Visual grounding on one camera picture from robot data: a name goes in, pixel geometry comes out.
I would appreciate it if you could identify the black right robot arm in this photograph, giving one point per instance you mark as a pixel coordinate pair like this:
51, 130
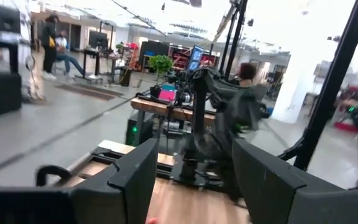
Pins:
199, 124

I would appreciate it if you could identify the dark floor mat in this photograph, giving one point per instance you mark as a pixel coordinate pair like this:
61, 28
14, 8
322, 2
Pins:
89, 92

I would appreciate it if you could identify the black partition panel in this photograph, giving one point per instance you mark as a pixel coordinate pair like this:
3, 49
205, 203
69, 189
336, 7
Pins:
154, 49

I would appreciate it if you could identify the black computer tower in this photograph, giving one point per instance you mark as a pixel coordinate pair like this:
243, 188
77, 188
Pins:
141, 130

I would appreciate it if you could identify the black monitor on stand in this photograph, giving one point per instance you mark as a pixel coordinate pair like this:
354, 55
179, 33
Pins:
2, 18

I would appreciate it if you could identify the green potted plant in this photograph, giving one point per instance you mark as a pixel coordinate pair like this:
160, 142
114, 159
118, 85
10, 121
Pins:
161, 63

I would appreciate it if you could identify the standing person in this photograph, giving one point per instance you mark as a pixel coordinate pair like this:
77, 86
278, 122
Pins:
49, 40

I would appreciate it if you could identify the black monitor on desk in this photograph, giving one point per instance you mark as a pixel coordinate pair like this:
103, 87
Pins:
98, 40

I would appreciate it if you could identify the red floor object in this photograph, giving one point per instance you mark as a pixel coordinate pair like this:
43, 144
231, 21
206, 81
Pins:
345, 127

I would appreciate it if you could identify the seated person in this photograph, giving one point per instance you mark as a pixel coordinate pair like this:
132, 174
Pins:
61, 43

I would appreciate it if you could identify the monitor with blue screen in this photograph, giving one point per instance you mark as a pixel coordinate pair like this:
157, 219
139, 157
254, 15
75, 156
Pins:
195, 58

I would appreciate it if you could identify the wooden workbench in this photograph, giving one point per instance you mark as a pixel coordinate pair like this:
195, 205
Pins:
154, 107

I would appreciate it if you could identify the black overhead frame poles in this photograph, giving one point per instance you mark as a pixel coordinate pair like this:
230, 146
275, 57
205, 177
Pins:
235, 37

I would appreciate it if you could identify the pink box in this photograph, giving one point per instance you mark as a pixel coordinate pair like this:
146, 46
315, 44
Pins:
167, 95

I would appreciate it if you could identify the person behind robot arm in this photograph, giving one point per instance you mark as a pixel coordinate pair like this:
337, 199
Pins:
247, 72

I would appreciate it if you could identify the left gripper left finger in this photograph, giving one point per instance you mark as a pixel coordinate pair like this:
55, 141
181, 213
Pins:
129, 199

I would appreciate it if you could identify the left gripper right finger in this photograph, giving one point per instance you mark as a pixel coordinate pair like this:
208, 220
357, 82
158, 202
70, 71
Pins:
269, 193

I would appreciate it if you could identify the black office desk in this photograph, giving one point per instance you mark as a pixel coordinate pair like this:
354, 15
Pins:
97, 63

